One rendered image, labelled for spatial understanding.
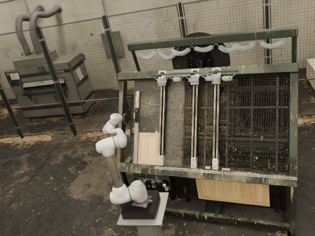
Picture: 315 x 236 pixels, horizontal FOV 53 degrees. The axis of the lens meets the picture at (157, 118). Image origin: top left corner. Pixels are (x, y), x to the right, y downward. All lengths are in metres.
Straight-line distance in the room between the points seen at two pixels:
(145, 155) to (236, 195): 1.26
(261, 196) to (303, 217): 0.64
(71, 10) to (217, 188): 6.61
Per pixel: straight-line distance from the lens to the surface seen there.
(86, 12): 9.07
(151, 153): 4.04
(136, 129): 4.11
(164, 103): 3.94
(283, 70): 3.68
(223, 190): 4.19
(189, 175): 3.85
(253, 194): 4.15
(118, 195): 3.43
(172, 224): 4.47
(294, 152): 3.65
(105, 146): 3.20
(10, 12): 10.18
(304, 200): 4.73
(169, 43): 4.30
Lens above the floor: 3.20
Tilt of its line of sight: 27 degrees down
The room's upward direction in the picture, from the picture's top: 12 degrees counter-clockwise
